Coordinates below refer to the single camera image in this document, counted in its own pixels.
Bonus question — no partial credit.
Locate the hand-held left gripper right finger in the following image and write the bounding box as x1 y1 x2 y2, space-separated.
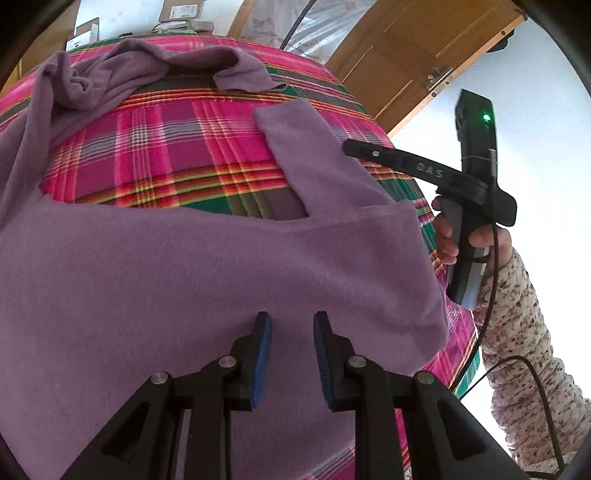
314 311 529 480

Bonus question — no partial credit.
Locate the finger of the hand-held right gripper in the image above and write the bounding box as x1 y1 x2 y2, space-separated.
342 139 458 190

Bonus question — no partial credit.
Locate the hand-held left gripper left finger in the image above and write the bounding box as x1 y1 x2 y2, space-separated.
60 312 273 480

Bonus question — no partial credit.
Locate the purple fleece garment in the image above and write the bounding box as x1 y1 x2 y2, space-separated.
0 38 450 480

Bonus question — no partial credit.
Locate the person's right forearm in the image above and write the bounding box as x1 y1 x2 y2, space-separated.
475 249 591 472

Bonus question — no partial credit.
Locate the person's right hand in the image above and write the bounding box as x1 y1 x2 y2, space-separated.
433 216 514 275

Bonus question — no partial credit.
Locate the metal door lock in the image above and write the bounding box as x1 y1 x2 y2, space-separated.
422 65 454 97

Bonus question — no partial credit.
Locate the wooden door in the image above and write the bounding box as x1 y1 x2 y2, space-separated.
325 0 530 139

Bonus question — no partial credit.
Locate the clear plastic curtain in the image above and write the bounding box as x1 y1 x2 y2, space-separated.
240 0 376 62

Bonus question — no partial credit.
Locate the pink green plaid blanket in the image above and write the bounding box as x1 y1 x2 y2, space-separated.
0 33 482 480

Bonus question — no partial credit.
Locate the brown cardboard box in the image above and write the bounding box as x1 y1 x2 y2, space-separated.
158 0 206 24

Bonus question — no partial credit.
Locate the white cardboard box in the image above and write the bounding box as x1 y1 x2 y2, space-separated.
65 17 100 51

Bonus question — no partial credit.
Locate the wooden wardrobe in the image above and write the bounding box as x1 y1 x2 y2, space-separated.
0 4 80 89

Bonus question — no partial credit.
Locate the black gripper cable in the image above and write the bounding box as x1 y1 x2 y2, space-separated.
452 148 573 479

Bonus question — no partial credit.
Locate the hanging black cable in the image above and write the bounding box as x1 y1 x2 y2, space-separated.
279 0 320 49

